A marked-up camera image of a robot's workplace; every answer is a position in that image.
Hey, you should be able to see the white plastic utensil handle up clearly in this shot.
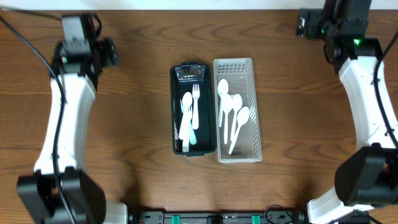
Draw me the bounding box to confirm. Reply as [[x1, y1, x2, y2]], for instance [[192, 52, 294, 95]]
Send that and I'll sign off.
[[179, 91, 192, 140]]

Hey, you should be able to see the white plastic fork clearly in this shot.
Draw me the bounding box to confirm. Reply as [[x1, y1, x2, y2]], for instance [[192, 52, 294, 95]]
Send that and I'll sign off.
[[192, 84, 200, 129], [182, 106, 192, 152]]

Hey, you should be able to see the white plastic spoon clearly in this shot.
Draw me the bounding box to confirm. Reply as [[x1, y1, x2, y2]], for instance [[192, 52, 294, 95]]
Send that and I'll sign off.
[[229, 106, 250, 155], [223, 94, 233, 144], [217, 79, 229, 127], [230, 94, 243, 140]]

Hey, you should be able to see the mint green plastic fork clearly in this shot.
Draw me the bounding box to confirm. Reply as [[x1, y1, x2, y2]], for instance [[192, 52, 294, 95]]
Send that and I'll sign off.
[[180, 101, 197, 145]]

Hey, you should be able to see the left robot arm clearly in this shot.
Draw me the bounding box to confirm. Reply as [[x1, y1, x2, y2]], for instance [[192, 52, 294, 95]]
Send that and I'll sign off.
[[17, 13, 129, 223]]

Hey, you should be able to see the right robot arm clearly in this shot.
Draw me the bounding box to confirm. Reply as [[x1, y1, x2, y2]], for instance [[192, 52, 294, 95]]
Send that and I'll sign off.
[[294, 0, 397, 223]]

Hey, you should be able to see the black plastic basket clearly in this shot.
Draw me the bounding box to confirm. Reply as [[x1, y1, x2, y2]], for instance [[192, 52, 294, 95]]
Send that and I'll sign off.
[[170, 62, 216, 157]]

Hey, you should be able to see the clear plastic basket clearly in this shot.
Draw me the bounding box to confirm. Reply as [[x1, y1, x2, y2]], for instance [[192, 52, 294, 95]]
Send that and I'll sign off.
[[213, 58, 262, 163]]

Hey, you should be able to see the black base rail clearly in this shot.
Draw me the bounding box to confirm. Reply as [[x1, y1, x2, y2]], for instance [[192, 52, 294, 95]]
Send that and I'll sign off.
[[127, 205, 310, 224]]

